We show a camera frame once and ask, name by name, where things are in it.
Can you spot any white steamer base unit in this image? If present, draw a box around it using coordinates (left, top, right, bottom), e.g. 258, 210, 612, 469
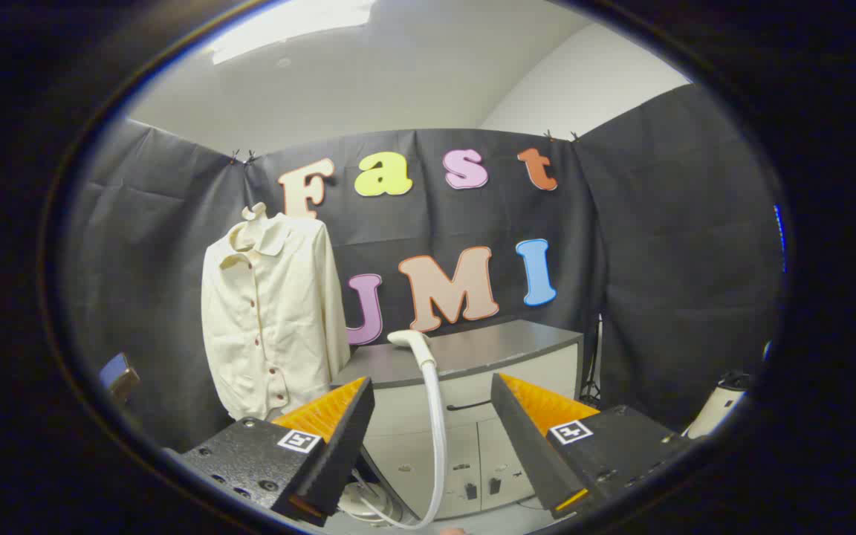
337, 481, 403, 525

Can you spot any cream button shirt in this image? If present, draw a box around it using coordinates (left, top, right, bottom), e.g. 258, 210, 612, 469
201, 212, 351, 423

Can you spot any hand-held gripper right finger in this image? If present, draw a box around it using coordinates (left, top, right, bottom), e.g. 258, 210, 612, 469
490, 373, 696, 519

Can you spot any white appliance with black top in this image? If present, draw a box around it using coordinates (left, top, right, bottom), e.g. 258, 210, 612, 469
684, 370, 752, 441

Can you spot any white cabinet with grey top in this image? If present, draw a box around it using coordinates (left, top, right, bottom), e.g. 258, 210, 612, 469
330, 320, 585, 521

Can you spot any black stand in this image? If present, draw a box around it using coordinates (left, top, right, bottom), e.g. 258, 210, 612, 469
580, 316, 603, 406

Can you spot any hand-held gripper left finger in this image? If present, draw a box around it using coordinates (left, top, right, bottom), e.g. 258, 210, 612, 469
164, 377, 375, 528

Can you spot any white garment steamer wand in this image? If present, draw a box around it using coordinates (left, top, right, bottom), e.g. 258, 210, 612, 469
357, 330, 449, 531

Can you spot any white clothes hanger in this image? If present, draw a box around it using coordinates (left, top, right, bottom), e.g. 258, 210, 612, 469
241, 202, 271, 250

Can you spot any blue lit strip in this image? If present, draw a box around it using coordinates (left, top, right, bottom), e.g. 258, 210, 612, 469
772, 204, 787, 272

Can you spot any black backdrop cloth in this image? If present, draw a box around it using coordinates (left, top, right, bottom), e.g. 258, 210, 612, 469
64, 83, 785, 454

